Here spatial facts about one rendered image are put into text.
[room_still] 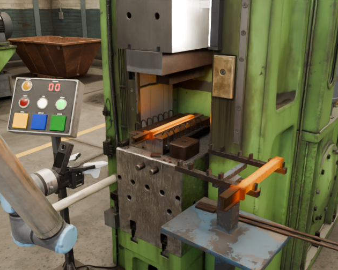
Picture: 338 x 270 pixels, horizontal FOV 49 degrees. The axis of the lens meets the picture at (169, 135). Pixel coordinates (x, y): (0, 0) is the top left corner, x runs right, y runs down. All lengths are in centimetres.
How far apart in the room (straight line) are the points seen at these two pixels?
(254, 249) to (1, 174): 83
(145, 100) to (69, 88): 38
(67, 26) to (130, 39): 941
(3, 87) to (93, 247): 469
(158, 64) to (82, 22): 904
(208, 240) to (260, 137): 47
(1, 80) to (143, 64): 542
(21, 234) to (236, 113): 92
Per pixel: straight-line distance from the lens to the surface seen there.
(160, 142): 163
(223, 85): 153
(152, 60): 157
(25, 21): 1092
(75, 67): 824
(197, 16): 165
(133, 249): 196
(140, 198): 175
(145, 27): 158
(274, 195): 203
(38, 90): 196
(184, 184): 158
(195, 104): 206
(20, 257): 271
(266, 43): 147
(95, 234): 278
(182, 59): 166
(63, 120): 185
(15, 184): 102
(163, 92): 201
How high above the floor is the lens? 154
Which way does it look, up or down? 19 degrees down
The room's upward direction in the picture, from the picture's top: straight up
